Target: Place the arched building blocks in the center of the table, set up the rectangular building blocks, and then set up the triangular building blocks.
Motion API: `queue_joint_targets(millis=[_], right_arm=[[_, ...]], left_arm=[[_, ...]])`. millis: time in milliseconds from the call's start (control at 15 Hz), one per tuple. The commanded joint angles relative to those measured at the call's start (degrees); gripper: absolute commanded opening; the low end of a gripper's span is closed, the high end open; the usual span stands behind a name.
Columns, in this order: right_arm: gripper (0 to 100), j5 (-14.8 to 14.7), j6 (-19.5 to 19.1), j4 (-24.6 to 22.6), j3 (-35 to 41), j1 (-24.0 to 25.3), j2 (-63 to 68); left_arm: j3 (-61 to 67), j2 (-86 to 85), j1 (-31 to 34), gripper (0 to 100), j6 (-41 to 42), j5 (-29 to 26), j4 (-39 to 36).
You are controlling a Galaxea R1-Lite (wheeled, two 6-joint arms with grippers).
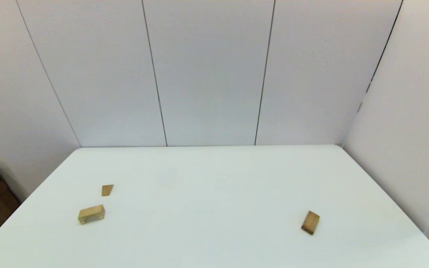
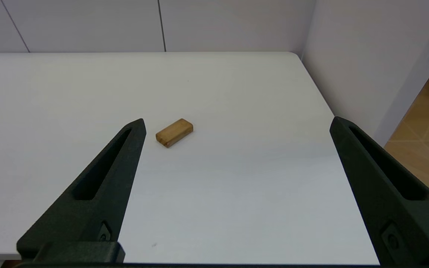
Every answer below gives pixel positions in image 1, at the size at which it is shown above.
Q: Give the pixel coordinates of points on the arched wooden building block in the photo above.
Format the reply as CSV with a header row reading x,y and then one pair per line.
x,y
91,213

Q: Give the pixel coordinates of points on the triangular striped wooden block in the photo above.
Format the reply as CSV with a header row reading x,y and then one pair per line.
x,y
107,190

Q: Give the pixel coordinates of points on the rectangular wooden building block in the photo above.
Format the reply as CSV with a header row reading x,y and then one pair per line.
x,y
310,222

